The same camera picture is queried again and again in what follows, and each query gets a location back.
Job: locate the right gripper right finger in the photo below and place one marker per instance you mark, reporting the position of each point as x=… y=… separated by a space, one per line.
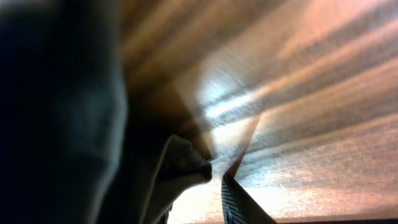
x=239 y=207

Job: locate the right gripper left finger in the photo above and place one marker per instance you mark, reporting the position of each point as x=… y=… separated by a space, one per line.
x=63 y=108

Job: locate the grey khaki shorts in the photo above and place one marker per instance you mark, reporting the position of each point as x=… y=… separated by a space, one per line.
x=158 y=162

